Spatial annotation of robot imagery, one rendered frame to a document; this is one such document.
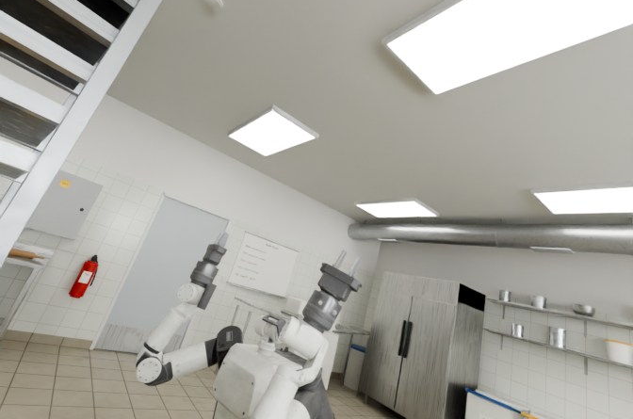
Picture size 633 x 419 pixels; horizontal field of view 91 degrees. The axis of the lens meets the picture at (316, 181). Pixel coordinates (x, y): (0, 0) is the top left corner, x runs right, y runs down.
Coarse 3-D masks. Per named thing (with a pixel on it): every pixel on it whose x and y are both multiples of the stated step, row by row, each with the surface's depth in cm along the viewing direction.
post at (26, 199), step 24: (144, 0) 60; (144, 24) 60; (120, 48) 57; (96, 72) 54; (96, 96) 54; (72, 120) 51; (48, 144) 49; (72, 144) 51; (48, 168) 49; (24, 192) 47; (24, 216) 47; (0, 240) 45; (0, 264) 45
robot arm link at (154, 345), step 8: (168, 320) 113; (160, 328) 112; (168, 328) 112; (176, 328) 114; (152, 336) 110; (160, 336) 110; (168, 336) 112; (144, 344) 110; (152, 344) 109; (160, 344) 110; (144, 352) 107; (152, 352) 109; (160, 352) 114; (160, 360) 109; (136, 368) 105
